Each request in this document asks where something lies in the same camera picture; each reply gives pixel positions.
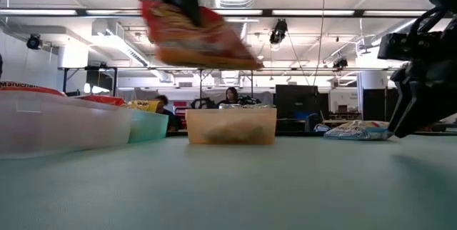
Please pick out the black pipe frame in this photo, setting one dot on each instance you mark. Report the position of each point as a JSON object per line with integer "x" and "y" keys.
{"x": 303, "y": 68}

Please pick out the red tool cabinet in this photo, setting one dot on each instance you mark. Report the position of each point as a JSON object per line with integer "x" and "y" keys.
{"x": 180, "y": 110}

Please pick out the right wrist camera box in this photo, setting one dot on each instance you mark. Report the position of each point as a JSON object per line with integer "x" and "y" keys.
{"x": 400, "y": 46}

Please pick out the orange translucent plastic bin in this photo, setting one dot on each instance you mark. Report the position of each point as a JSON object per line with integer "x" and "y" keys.
{"x": 232, "y": 115}

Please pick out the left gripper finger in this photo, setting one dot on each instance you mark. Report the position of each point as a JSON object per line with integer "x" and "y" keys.
{"x": 191, "y": 8}

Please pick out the person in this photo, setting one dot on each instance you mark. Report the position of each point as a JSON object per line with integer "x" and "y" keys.
{"x": 164, "y": 112}
{"x": 232, "y": 96}

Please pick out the black spotlight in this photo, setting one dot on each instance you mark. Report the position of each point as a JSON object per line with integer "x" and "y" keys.
{"x": 341, "y": 62}
{"x": 278, "y": 31}
{"x": 34, "y": 41}

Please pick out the black display screen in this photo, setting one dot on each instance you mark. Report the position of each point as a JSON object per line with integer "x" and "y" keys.
{"x": 100, "y": 80}

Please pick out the red ramen pack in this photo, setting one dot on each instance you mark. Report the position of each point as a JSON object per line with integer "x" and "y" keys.
{"x": 32, "y": 90}
{"x": 200, "y": 48}

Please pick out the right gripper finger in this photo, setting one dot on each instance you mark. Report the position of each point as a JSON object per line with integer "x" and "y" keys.
{"x": 428, "y": 105}
{"x": 397, "y": 115}

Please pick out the orange ramen pack blue-edged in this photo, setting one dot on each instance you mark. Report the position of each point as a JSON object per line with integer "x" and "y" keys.
{"x": 357, "y": 130}

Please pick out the clear plastic bin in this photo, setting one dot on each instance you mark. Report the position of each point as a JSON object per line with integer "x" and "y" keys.
{"x": 71, "y": 130}

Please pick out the teal plastic bin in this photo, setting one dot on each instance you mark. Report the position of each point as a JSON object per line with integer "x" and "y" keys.
{"x": 150, "y": 126}

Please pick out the black partition panel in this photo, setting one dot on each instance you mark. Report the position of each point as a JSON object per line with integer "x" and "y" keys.
{"x": 296, "y": 98}

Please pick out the black background robot arm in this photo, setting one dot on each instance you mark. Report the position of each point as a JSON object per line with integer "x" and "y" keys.
{"x": 201, "y": 102}

